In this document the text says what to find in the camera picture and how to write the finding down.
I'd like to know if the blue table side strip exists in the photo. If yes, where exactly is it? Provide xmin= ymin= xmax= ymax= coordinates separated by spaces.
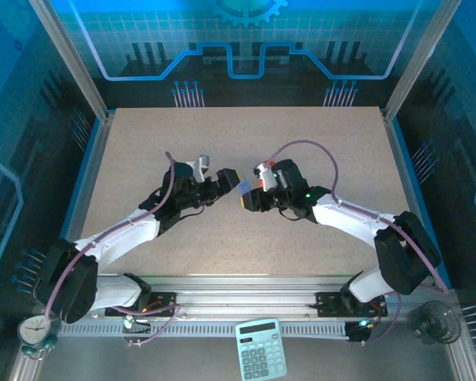
xmin=390 ymin=117 xmax=452 ymax=289
xmin=59 ymin=114 xmax=106 ymax=243

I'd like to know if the small black controller box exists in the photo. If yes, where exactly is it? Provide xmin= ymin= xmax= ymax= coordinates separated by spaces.
xmin=345 ymin=320 xmax=373 ymax=343
xmin=121 ymin=313 xmax=152 ymax=333

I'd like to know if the light blue calculator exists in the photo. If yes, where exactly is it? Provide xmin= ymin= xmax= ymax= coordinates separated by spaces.
xmin=234 ymin=317 xmax=289 ymax=381

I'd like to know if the small black fan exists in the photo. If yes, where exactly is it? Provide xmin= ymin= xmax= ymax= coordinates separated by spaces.
xmin=406 ymin=300 xmax=463 ymax=345

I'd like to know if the green alarm clock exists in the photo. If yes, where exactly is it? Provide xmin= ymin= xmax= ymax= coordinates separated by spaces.
xmin=17 ymin=315 xmax=61 ymax=360

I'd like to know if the aluminium rail beam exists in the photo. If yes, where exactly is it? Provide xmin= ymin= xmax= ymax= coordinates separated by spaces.
xmin=35 ymin=273 xmax=457 ymax=318

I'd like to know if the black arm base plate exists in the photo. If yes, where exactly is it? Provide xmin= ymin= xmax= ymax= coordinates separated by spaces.
xmin=315 ymin=291 xmax=389 ymax=318
xmin=104 ymin=291 xmax=179 ymax=318

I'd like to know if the slotted grey cable duct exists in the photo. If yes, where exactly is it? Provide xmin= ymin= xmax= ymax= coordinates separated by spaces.
xmin=57 ymin=320 xmax=350 ymax=338

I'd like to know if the aluminium frame post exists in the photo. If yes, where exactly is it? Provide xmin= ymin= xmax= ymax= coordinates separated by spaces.
xmin=382 ymin=0 xmax=463 ymax=122
xmin=27 ymin=0 xmax=116 ymax=120

